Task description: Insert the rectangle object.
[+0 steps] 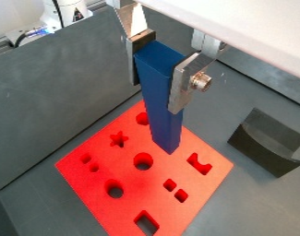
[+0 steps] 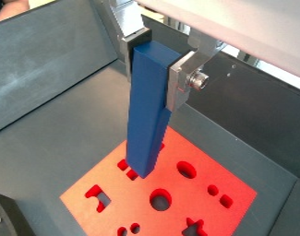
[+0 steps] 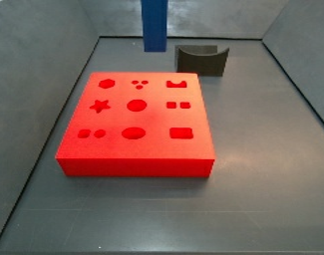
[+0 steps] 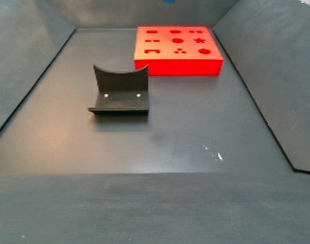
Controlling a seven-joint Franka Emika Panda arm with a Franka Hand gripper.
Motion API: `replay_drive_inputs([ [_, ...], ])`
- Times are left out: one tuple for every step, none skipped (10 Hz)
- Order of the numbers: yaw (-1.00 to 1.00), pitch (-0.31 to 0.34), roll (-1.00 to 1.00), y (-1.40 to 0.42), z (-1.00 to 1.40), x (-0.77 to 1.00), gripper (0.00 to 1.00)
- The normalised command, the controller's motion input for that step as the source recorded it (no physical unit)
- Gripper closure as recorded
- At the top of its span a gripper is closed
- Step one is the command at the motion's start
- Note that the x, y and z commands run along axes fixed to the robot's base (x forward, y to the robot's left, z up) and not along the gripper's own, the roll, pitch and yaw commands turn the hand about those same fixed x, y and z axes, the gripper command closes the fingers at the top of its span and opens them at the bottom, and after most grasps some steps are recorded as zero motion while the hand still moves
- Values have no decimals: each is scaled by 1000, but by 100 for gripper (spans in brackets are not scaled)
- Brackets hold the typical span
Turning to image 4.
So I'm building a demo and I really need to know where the red shape-sorter block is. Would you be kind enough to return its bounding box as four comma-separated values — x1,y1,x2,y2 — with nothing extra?
134,26,224,76

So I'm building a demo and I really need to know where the black curved holder bracket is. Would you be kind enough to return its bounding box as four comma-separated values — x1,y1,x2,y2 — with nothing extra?
89,66,150,114

